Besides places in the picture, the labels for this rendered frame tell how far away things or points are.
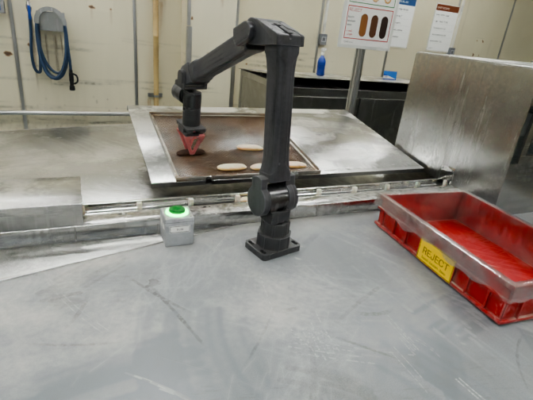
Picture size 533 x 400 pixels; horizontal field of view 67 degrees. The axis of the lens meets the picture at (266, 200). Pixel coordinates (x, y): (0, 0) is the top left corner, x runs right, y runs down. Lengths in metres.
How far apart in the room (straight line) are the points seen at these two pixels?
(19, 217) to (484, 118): 1.40
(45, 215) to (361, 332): 0.73
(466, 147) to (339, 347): 1.02
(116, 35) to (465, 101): 3.78
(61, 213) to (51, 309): 0.26
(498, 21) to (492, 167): 6.08
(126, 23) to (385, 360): 4.35
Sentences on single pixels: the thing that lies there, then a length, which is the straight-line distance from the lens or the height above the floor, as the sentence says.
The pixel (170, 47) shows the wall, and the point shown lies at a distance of 4.83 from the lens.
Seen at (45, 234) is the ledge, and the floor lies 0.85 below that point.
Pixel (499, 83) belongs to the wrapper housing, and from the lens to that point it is 1.55.
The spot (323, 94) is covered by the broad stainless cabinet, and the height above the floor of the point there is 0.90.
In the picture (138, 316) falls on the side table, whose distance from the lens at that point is 0.82.
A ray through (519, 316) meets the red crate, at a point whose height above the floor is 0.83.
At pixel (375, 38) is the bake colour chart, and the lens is 2.34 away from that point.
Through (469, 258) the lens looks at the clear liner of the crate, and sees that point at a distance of 1.00.
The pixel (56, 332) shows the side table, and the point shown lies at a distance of 0.81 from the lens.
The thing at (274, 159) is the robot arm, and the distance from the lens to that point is 0.94.
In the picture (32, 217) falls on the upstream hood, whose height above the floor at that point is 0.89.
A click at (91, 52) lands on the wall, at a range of 4.75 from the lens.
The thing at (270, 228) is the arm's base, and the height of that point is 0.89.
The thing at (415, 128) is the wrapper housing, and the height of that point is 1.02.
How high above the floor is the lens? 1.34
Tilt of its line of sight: 23 degrees down
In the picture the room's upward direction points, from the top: 6 degrees clockwise
